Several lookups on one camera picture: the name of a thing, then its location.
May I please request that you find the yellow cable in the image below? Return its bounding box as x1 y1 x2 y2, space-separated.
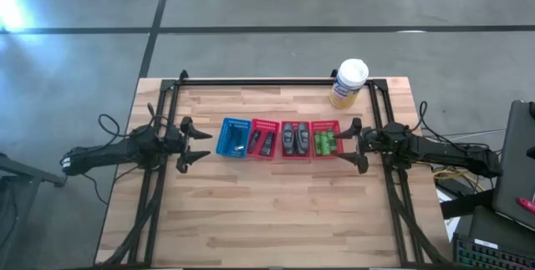
432 169 486 194

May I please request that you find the grey laptop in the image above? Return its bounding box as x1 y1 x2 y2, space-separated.
492 99 535 232

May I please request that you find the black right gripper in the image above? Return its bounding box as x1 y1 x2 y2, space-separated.
334 117 385 175

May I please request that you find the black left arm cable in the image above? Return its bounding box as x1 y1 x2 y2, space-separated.
81 113 123 206

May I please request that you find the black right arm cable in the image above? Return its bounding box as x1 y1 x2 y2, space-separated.
417 100 444 137

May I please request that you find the red handled tool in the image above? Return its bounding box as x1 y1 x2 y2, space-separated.
516 196 535 215

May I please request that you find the grey body wash bottle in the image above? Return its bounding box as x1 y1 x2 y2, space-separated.
282 121 295 156
294 121 311 156

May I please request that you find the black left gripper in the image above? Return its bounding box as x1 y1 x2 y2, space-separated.
165 115 213 174

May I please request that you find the Lysol wipes canister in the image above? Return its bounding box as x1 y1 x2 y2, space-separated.
329 58 370 110

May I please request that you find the blue plastic slotted basket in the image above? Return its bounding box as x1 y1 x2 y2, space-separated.
215 117 252 159

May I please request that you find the dark toiletry tube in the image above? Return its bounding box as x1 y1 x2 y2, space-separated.
259 130 277 157
247 129 262 155

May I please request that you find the black aluminium frame rail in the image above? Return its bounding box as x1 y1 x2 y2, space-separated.
367 78 455 267
160 69 390 89
96 79 181 267

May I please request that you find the black equipment base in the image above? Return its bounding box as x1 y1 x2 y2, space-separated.
439 189 495 221

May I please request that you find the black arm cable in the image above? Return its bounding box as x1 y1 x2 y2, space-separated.
81 113 123 206
417 100 444 137

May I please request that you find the red plastic slotted basket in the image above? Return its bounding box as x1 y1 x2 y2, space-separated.
246 118 281 160
280 120 312 160
309 120 344 160

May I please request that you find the navy blue toiletry tube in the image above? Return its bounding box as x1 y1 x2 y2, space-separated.
235 126 247 152

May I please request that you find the black backlit keyboard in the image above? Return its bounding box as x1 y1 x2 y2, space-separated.
452 232 535 270

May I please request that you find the black furniture leg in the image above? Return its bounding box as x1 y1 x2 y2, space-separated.
0 151 67 270

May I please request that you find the white paper sheet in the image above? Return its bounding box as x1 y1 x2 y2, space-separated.
436 188 461 242

